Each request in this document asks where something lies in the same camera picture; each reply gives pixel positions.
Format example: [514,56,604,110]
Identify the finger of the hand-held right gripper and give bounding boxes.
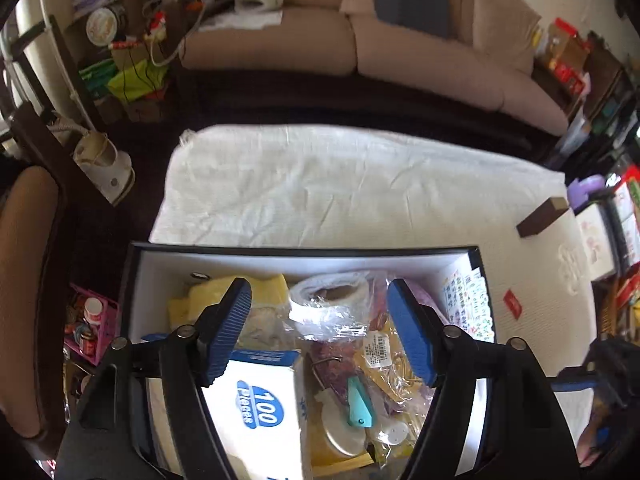
[550,366,601,395]

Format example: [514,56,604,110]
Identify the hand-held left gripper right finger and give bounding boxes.
[386,279,583,480]

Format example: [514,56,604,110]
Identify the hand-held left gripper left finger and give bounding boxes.
[55,276,253,480]

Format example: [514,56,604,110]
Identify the black storage box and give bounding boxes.
[117,241,498,480]

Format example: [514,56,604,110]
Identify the teal plastic clip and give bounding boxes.
[347,376,376,428]

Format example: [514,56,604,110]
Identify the brown cardboard box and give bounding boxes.
[516,196,571,239]

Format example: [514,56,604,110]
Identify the person's right hand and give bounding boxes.
[580,410,618,463]

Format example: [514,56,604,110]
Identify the yellow packet white label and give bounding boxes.
[360,330,436,396]

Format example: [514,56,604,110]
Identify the yellow cloth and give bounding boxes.
[167,274,291,351]

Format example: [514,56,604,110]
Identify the colourful sticker sheet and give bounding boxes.
[442,267,496,343]

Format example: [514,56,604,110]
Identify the white box blue label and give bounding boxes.
[200,347,313,480]

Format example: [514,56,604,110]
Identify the tape roll in plastic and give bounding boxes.
[289,271,386,336]

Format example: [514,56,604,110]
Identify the round metal tin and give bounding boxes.
[320,395,368,456]

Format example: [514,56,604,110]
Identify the pink plastic basket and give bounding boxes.
[64,284,121,366]

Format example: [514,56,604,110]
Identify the white tissue box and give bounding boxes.
[575,202,621,281]

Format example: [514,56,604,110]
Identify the white striped tablecloth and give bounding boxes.
[149,124,596,466]

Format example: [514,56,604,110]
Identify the wooden chair brown seat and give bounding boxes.
[0,165,68,456]

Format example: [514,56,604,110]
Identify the lime green bag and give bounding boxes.
[107,60,168,103]

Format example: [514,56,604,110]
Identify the dark wooden side shelf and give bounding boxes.
[532,17,640,171]

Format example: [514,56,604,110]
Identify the dark wooden stool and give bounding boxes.
[0,15,108,186]

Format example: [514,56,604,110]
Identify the beige sofa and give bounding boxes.
[177,0,571,136]

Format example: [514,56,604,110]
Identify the white cloth on sofa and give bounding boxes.
[200,10,283,31]

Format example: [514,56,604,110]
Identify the red snack bags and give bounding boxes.
[547,17,591,96]

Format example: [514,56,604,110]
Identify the dark blue pillow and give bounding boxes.
[375,0,453,40]

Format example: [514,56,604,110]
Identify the round table clock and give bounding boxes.
[85,7,126,46]

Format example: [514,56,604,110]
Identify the white device on sofa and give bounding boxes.
[234,0,284,13]

